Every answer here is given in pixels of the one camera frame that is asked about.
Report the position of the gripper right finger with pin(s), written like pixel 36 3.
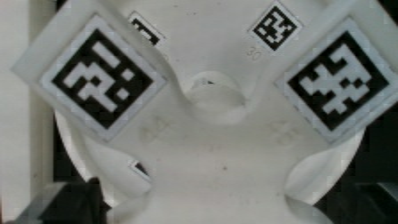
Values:
pixel 363 204

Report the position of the white cylindrical table leg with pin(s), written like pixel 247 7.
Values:
pixel 217 100

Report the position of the white cross-shaped table base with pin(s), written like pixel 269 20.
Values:
pixel 361 88

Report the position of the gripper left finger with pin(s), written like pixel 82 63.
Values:
pixel 68 204

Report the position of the white round table top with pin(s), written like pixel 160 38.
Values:
pixel 185 167

